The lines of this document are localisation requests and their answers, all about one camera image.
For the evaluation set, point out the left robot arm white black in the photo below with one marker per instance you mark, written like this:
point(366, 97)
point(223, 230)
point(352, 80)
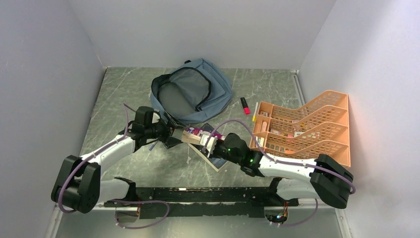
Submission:
point(79, 185)

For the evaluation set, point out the pink highlighter marker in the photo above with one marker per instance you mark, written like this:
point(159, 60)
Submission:
point(245, 106)

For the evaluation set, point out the orange plastic desk organizer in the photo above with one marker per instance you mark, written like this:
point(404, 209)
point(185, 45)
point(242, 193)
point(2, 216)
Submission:
point(320, 126)

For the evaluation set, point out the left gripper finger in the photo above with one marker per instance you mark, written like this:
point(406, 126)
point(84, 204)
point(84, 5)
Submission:
point(171, 142)
point(173, 122)

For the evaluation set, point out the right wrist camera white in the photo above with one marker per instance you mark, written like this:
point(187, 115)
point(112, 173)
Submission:
point(208, 144)

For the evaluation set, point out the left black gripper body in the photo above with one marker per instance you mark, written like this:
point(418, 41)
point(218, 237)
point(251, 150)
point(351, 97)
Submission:
point(160, 130)

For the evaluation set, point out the dark blue book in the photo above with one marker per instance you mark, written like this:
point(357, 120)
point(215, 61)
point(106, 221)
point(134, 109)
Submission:
point(216, 163)

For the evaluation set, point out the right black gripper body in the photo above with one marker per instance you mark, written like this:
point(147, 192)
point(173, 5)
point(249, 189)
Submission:
point(220, 150)

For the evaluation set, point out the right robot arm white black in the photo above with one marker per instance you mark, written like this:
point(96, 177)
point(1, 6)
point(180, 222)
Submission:
point(321, 178)

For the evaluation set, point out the yellow pen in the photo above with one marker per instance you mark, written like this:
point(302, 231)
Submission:
point(255, 111)

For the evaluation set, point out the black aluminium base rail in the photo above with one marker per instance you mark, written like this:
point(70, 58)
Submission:
point(156, 202)

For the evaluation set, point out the pink eraser in organizer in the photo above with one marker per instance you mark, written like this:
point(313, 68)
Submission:
point(264, 126)

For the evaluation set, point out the purple illustrated book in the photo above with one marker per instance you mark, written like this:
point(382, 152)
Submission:
point(194, 139)

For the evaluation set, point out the blue-grey backpack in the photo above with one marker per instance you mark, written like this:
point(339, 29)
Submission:
point(193, 93)

